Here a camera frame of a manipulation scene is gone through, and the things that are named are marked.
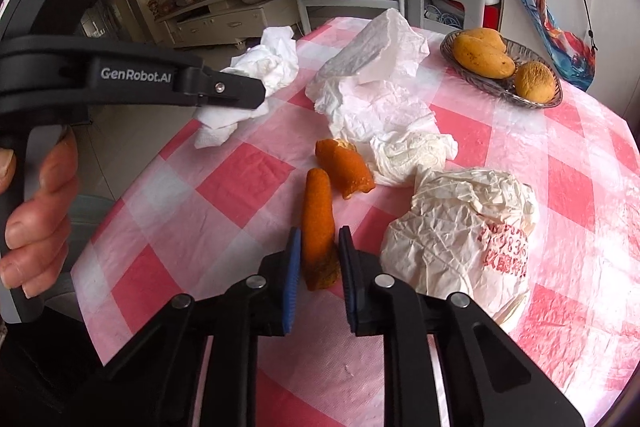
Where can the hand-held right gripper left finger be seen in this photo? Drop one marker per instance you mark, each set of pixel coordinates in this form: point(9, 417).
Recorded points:
point(294, 277)

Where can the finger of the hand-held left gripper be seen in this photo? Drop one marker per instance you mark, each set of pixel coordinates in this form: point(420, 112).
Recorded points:
point(230, 88)

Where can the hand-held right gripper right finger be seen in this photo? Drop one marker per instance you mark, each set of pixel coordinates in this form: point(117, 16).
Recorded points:
point(349, 277)

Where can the large white tissue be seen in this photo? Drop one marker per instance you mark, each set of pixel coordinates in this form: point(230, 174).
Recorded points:
point(270, 57)

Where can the long orange peel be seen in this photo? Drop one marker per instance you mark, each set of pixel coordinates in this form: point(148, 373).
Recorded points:
point(317, 217)

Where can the curled orange peel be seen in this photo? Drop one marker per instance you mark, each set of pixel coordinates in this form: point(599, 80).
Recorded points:
point(350, 167)

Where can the white paper wrapper red print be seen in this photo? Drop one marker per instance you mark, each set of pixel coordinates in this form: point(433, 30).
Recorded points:
point(460, 227)

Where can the small white tissue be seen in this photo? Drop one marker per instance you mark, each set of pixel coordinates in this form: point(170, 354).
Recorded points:
point(410, 154)

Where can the white plastic bag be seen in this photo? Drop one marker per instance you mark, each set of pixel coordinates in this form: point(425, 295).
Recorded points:
point(375, 57)

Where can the person's left hand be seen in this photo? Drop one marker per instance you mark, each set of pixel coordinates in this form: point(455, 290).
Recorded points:
point(47, 217)

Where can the cream television cabinet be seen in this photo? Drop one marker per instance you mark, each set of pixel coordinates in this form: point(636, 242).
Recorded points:
point(230, 22)

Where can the red white checkered tablecloth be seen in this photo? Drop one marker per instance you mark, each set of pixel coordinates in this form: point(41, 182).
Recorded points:
point(225, 187)

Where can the glass fruit bowl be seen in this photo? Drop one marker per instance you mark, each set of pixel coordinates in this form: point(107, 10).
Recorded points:
point(500, 87)

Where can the yellow mango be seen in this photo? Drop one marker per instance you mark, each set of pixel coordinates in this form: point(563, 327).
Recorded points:
point(487, 38)
point(480, 57)

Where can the round orange fruit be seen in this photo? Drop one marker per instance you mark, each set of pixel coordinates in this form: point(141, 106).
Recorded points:
point(535, 82)

